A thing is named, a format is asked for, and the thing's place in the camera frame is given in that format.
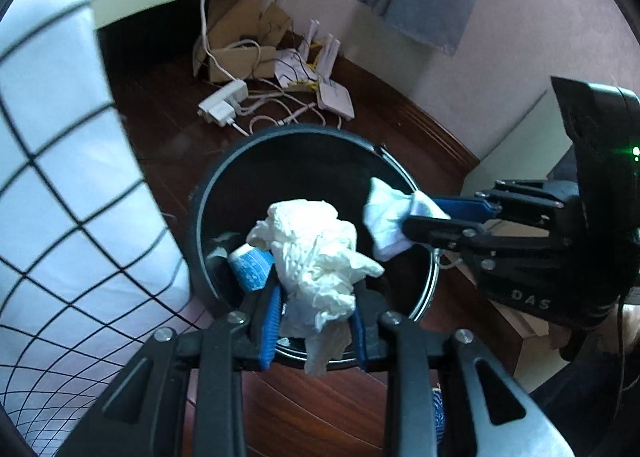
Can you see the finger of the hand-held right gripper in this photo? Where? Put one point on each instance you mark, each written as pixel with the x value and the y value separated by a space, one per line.
pixel 440 232
pixel 465 209

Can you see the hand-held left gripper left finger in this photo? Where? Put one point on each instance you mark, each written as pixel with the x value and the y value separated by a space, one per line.
pixel 270 332

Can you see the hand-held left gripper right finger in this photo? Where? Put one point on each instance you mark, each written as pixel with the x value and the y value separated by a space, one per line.
pixel 358 339

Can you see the small white tissue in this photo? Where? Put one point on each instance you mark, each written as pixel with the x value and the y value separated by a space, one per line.
pixel 385 217

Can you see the white and blue paper cup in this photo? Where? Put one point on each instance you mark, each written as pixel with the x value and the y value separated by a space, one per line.
pixel 250 267

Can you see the large white tissue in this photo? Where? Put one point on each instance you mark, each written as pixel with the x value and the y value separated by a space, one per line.
pixel 310 247

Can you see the black round trash bin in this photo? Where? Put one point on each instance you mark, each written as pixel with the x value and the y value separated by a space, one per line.
pixel 310 162

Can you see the person's dark clothing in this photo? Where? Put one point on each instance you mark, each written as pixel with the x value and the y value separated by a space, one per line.
pixel 590 402

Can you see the white router with antennas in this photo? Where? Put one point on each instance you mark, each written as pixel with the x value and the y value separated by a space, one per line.
pixel 335 97

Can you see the white folded paper packaging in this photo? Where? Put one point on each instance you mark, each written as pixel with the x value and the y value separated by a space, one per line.
pixel 290 69

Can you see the white power strip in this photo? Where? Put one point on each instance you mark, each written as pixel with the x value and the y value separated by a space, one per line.
pixel 222 102

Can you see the white checked tablecloth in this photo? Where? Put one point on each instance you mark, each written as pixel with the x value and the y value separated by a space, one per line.
pixel 60 187

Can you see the brown cardboard box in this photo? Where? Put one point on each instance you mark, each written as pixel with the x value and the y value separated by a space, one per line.
pixel 235 57

